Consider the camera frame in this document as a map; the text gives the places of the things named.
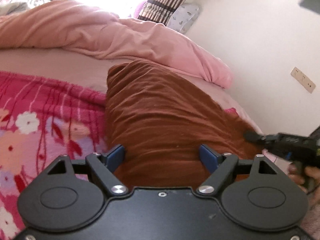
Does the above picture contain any white pastel patterned blanket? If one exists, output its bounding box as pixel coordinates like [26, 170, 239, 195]
[1, 0, 50, 16]

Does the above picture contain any right striped curtain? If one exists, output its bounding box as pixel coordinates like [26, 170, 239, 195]
[138, 0, 185, 25]

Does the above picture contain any pink quilt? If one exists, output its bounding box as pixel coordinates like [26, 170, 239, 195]
[1, 0, 233, 88]

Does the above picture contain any beige wall socket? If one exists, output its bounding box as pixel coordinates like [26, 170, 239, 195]
[291, 67, 316, 93]

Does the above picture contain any brown corduroy garment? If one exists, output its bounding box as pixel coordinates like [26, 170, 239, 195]
[106, 61, 263, 188]

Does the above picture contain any person's right hand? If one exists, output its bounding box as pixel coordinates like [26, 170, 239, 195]
[288, 164, 319, 198]

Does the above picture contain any pink floral fleece blanket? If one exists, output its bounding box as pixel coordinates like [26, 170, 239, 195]
[1, 72, 106, 239]

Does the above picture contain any white patterned pillow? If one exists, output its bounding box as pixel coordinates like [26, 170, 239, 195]
[167, 3, 201, 34]

